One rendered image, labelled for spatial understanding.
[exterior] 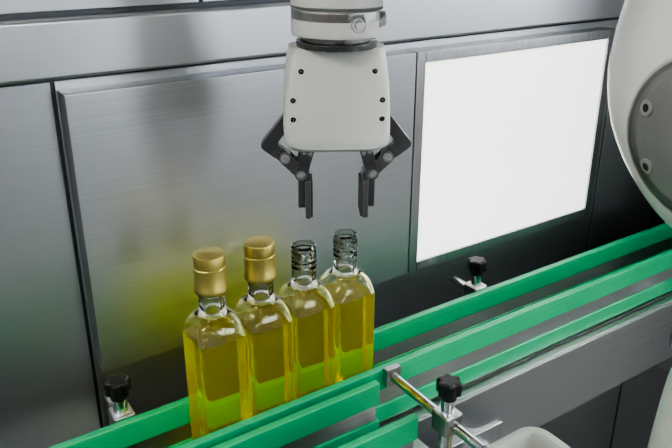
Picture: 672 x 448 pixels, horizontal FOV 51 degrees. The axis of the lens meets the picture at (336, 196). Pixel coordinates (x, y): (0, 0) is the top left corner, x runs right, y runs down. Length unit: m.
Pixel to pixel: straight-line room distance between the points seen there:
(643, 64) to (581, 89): 1.02
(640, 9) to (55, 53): 0.62
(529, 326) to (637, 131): 0.85
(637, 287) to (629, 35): 1.03
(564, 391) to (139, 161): 0.74
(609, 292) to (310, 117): 0.70
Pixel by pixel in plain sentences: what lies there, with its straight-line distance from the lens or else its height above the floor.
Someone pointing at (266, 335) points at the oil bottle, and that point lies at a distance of 0.80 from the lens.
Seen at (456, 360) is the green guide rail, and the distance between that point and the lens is 1.00.
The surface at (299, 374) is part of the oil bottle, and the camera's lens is 0.86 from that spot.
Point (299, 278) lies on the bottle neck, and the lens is 0.82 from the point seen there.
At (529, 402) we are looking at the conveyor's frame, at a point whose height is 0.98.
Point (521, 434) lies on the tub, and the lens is 1.04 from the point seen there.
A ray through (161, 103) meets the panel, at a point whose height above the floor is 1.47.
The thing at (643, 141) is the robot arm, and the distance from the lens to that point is 0.25.
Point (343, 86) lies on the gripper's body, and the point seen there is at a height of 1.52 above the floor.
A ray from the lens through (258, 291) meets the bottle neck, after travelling 0.79.
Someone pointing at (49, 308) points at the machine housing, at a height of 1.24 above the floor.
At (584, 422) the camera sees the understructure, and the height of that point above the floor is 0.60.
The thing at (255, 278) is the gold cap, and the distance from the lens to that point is 0.78.
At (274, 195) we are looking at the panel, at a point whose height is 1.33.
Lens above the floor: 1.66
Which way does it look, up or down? 21 degrees down
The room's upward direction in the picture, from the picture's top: straight up
